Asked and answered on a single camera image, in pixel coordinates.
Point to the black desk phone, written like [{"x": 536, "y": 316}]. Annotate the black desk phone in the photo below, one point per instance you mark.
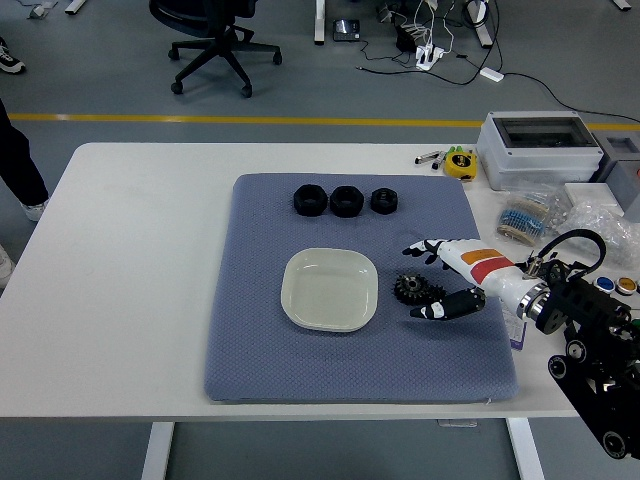
[{"x": 345, "y": 30}]

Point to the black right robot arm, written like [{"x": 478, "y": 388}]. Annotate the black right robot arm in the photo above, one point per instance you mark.
[{"x": 590, "y": 300}]

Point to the white power strip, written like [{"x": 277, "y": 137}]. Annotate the white power strip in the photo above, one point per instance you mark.
[{"x": 429, "y": 56}]

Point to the dark grey box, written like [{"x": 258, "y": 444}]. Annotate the dark grey box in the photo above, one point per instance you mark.
[{"x": 622, "y": 170}]

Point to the blue-grey padded mat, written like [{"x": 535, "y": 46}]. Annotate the blue-grey padded mat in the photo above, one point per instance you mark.
[{"x": 350, "y": 360}]

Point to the person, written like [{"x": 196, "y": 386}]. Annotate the person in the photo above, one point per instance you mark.
[
  {"x": 17, "y": 165},
  {"x": 10, "y": 60}
]

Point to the small black hex nut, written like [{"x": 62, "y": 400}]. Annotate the small black hex nut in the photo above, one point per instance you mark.
[{"x": 375, "y": 205}]

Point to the purple label card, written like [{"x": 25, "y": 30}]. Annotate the purple label card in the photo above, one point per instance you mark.
[{"x": 517, "y": 337}]

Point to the black office chair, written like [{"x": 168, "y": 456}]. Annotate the black office chair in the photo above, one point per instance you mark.
[{"x": 220, "y": 30}]

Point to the white power adapter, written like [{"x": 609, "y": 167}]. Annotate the white power adapter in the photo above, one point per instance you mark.
[{"x": 491, "y": 74}]

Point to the clear bag of blue resistors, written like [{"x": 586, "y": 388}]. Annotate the clear bag of blue resistors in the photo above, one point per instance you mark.
[{"x": 520, "y": 220}]

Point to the white flat box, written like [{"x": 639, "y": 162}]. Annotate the white flat box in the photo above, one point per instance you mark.
[{"x": 590, "y": 195}]

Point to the white square dish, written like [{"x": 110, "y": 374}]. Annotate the white square dish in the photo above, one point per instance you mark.
[{"x": 325, "y": 295}]

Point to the clear bag of plastic parts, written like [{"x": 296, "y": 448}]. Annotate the clear bag of plastic parts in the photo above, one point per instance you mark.
[{"x": 590, "y": 220}]

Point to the white desk leg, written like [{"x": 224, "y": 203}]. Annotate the white desk leg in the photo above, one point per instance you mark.
[
  {"x": 480, "y": 25},
  {"x": 320, "y": 20}
]

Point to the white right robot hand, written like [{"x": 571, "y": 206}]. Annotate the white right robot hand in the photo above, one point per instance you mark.
[{"x": 490, "y": 272}]

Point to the white table leg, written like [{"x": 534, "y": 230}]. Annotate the white table leg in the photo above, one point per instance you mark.
[
  {"x": 157, "y": 450},
  {"x": 525, "y": 450}
]

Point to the black silver marker pen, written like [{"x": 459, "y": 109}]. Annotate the black silver marker pen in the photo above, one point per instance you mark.
[{"x": 425, "y": 159}]

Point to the white table bracket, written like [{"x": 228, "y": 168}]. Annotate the white table bracket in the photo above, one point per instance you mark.
[{"x": 457, "y": 423}]

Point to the light grey electrical enclosure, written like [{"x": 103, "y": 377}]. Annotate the light grey electrical enclosure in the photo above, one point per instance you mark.
[{"x": 540, "y": 165}]

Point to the yellow tape measure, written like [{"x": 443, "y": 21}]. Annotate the yellow tape measure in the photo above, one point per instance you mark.
[{"x": 460, "y": 165}]

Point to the large black metal gear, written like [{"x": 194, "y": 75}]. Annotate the large black metal gear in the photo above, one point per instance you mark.
[{"x": 402, "y": 295}]

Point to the large black hex nut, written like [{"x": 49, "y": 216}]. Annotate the large black hex nut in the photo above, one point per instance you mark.
[
  {"x": 300, "y": 205},
  {"x": 336, "y": 205}
]

